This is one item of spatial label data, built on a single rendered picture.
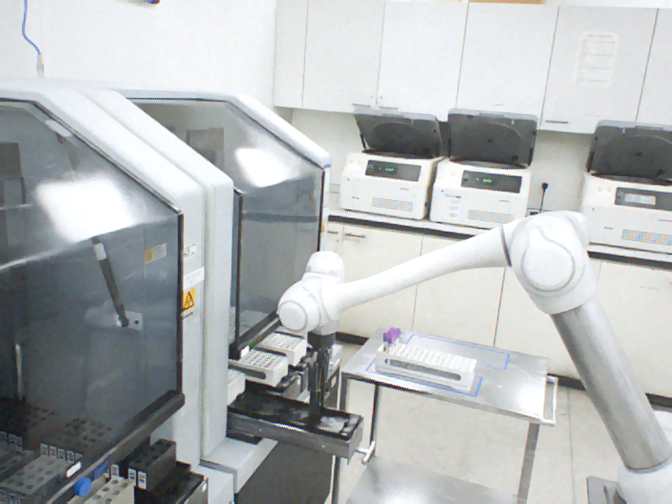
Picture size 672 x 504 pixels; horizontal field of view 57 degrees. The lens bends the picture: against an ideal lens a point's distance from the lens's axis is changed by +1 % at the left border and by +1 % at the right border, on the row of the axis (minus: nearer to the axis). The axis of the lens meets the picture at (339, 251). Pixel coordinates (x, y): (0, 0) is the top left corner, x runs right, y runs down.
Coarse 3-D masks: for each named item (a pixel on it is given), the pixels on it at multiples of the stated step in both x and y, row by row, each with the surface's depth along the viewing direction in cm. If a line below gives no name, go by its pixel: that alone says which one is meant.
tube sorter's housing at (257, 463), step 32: (96, 96) 144; (128, 96) 180; (160, 96) 195; (192, 96) 212; (224, 96) 212; (128, 128) 142; (160, 128) 149; (288, 128) 213; (192, 160) 145; (320, 160) 206; (224, 192) 145; (224, 224) 147; (224, 256) 150; (224, 288) 152; (224, 320) 155; (224, 352) 158; (224, 384) 160; (224, 416) 163; (224, 448) 163; (256, 448) 164; (288, 448) 189; (256, 480) 168; (288, 480) 194; (320, 480) 230
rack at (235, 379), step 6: (228, 372) 177; (234, 372) 177; (228, 378) 173; (234, 378) 173; (240, 378) 173; (228, 384) 169; (234, 384) 170; (240, 384) 174; (228, 390) 167; (234, 390) 170; (240, 390) 174; (228, 396) 168; (234, 396) 171; (228, 402) 168
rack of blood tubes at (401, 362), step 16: (384, 352) 193; (400, 352) 194; (416, 352) 195; (432, 352) 196; (384, 368) 194; (400, 368) 192; (416, 368) 196; (432, 368) 197; (448, 368) 186; (464, 368) 186; (448, 384) 187; (464, 384) 185
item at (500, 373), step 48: (432, 336) 225; (384, 384) 188; (432, 384) 188; (480, 384) 191; (528, 384) 193; (528, 432) 220; (336, 480) 202; (384, 480) 229; (432, 480) 231; (528, 480) 179
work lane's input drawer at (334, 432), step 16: (240, 400) 171; (256, 400) 174; (272, 400) 175; (288, 400) 174; (240, 416) 166; (256, 416) 165; (272, 416) 164; (288, 416) 167; (304, 416) 168; (320, 416) 168; (336, 416) 169; (352, 416) 167; (256, 432) 165; (272, 432) 164; (288, 432) 162; (304, 432) 160; (320, 432) 160; (336, 432) 159; (352, 432) 161; (320, 448) 160; (336, 448) 158; (352, 448) 161; (368, 448) 164
